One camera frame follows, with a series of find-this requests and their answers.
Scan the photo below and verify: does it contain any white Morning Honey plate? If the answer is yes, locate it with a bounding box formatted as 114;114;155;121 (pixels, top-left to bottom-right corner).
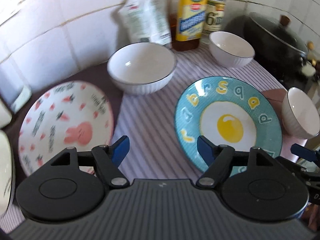
0;130;15;217

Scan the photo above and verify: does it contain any white plate pink rabbit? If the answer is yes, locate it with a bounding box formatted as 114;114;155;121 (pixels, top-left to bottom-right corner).
18;81;114;176

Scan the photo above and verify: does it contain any blue fried egg plate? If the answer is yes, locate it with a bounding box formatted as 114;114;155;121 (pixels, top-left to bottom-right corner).
174;76;283;172

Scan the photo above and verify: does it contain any large white ribbed bowl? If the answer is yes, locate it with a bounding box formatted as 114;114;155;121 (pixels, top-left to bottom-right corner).
107;42;177;95

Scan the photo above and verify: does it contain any white ribbed bowl right edge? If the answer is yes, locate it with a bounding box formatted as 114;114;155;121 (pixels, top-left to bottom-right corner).
281;87;319;139

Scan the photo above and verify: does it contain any purple striped cloth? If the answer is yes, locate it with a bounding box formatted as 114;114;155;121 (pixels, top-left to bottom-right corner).
0;43;301;227

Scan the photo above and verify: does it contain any black wok with lid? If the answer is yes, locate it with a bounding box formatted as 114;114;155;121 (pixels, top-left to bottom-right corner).
223;12;314;92

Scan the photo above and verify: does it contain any white ribbed bowl by bottles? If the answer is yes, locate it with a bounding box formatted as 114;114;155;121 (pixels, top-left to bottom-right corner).
209;31;255;68

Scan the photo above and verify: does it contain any clear vinegar bottle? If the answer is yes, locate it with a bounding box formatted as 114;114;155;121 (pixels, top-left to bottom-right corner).
200;0;226;44

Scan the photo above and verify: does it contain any white plastic seasoning bag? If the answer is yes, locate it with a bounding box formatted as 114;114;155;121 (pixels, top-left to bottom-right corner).
119;0;171;46

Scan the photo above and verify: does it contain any yellow label oil bottle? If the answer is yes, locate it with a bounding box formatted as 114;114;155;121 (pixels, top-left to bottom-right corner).
169;0;207;51

